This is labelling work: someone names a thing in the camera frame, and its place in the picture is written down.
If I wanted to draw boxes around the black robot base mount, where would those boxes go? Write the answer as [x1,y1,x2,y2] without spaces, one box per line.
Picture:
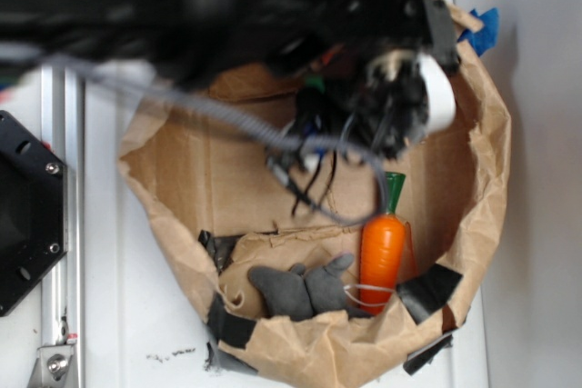
[1,111,66,317]

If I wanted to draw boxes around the blue tape right edge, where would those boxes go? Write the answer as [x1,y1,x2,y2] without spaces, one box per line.
[457,7,500,56]

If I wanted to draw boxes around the black tape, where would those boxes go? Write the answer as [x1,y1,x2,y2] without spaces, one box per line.
[206,293,257,349]
[396,264,463,324]

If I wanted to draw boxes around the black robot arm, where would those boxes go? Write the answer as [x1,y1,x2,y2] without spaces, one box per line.
[1,0,460,212]

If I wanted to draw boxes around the black gripper with wires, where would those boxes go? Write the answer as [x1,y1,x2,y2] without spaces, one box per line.
[266,49,428,218]

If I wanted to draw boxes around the black tape right bottom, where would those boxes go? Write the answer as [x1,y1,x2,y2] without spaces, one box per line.
[396,264,463,324]

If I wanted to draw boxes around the orange toy carrot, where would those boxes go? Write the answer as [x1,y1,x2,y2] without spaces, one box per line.
[359,172,406,315]

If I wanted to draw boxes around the brown paper bag tray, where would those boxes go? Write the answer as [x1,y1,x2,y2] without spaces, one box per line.
[118,0,512,388]

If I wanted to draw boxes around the aluminium extrusion rail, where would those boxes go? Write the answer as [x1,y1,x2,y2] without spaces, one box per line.
[41,66,85,387]

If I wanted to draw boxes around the black tape bottom left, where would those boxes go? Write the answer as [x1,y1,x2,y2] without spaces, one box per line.
[206,293,257,349]

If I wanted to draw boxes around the green rectangular block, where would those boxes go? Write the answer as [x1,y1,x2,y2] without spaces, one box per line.
[304,75,326,94]

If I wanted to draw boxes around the white cylindrical wrist camera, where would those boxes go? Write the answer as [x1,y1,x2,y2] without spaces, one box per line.
[418,53,456,135]

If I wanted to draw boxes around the grey corrugated cable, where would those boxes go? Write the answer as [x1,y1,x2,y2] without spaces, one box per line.
[43,54,399,226]

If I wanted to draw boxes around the metal corner bracket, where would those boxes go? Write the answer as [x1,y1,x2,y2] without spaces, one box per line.
[26,344,78,388]

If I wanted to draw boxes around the grey plush mouse toy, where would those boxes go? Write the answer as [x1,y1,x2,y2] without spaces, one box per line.
[248,253,373,322]

